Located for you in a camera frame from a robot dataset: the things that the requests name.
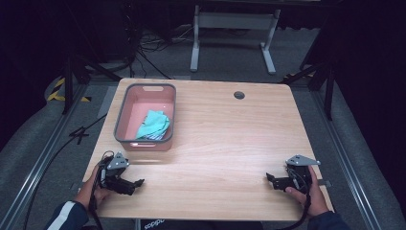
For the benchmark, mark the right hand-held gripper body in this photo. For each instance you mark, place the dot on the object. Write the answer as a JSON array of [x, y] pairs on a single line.
[[297, 175]]

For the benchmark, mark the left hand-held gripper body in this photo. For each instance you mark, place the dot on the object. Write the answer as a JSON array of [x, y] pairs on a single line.
[[112, 174]]

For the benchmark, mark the person's left hand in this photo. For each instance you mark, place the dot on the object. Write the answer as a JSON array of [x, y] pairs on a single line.
[[92, 191]]

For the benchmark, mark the person's right hand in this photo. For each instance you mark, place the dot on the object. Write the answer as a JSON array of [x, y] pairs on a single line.
[[314, 198]]

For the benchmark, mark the blue white striped cloth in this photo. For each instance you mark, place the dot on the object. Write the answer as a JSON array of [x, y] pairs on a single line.
[[155, 137]]

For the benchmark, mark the black tape cross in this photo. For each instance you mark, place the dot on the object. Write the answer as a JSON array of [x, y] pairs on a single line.
[[79, 134]]

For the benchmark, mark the teal cloth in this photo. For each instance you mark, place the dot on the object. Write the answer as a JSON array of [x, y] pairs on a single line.
[[153, 124]]

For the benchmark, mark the person's dark clothing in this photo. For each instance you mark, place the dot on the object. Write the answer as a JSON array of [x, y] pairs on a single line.
[[198, 225]]

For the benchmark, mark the pink basket with grey rim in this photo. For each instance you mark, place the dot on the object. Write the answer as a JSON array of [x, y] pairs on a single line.
[[145, 105]]

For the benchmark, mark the black metal stand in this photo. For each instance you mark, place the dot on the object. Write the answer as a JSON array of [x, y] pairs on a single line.
[[328, 86], [68, 83]]

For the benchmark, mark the yellow black hazard tape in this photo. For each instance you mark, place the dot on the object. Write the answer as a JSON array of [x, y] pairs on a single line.
[[54, 95]]

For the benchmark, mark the grey metal floor rail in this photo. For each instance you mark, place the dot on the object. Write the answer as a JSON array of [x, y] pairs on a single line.
[[41, 163], [348, 166]]

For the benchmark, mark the grey metal desk frame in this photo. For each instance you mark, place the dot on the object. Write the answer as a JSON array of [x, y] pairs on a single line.
[[234, 20]]

